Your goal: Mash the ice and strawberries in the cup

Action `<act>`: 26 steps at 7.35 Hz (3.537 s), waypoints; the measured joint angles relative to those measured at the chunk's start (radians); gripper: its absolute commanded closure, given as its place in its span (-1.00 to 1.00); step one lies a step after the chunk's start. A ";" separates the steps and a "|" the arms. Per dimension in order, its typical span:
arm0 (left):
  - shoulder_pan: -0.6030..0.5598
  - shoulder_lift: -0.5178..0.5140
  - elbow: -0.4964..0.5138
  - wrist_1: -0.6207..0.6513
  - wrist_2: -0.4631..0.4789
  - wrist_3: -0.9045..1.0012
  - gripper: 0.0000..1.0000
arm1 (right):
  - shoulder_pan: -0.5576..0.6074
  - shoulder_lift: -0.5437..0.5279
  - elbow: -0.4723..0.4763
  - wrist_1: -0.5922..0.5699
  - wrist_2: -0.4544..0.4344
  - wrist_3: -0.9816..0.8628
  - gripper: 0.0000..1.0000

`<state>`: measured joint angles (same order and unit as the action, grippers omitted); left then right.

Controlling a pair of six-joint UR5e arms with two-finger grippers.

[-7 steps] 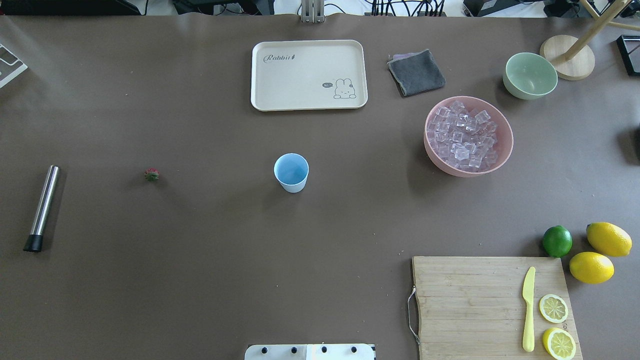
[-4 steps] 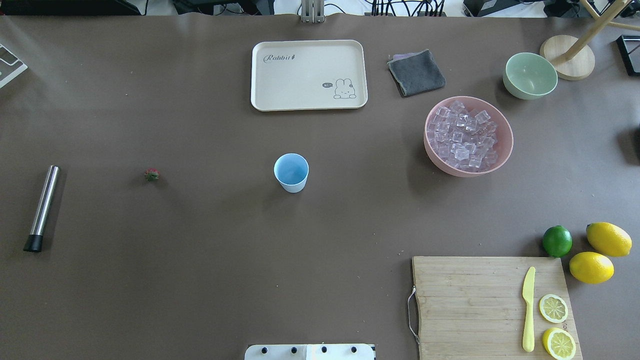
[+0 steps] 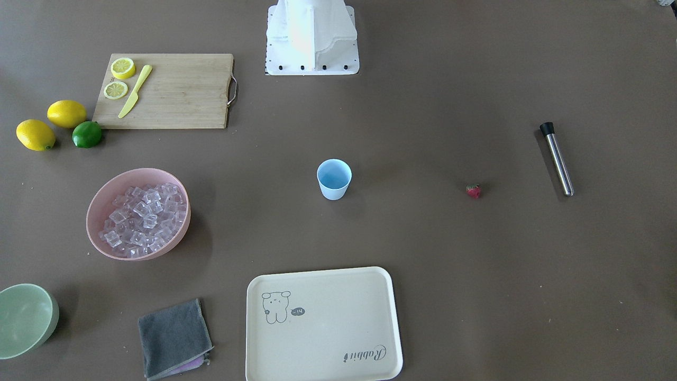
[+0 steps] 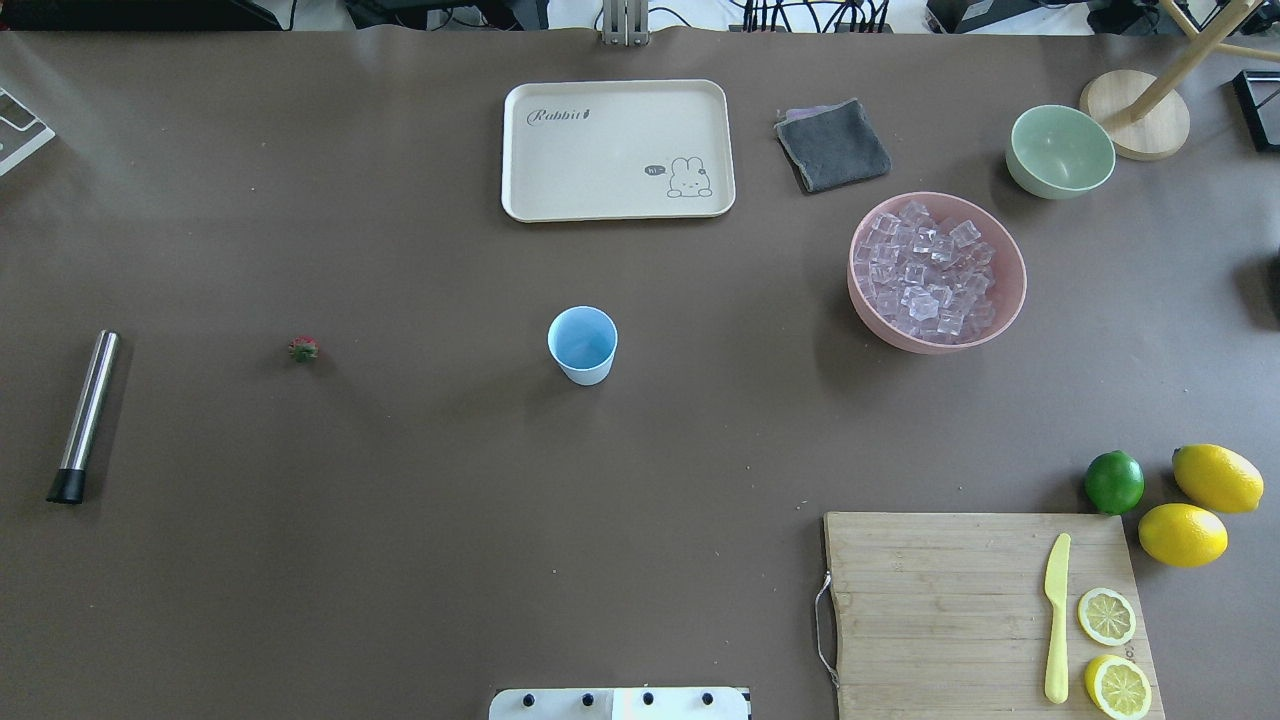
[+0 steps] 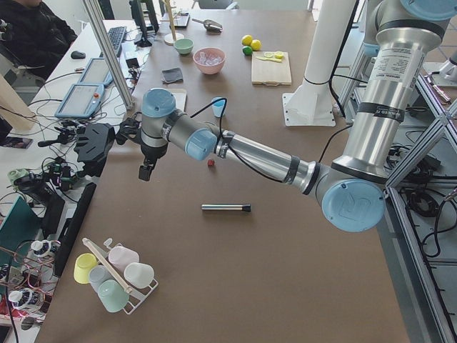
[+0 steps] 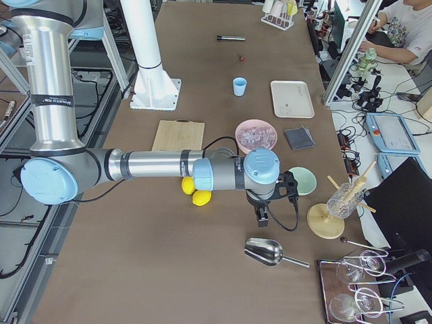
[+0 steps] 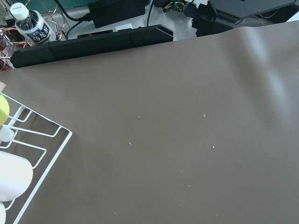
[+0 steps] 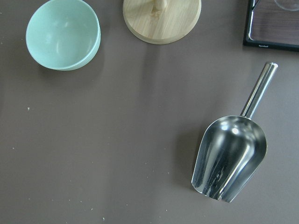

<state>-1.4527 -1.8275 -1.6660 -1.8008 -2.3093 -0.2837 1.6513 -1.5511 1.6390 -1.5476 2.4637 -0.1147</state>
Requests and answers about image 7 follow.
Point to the clear tea bottle white cap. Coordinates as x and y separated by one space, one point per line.
32 25

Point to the white wire cup rack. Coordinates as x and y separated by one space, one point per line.
38 139

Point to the copper wire bottle rack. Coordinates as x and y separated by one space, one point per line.
11 39

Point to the pink plastic cup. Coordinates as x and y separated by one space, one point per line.
16 174

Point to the yellow plastic cup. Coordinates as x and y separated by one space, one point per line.
4 110

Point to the black power adapter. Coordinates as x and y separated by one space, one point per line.
106 12

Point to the black plastic bar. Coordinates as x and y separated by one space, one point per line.
91 44

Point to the brown table mat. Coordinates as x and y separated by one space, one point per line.
199 131

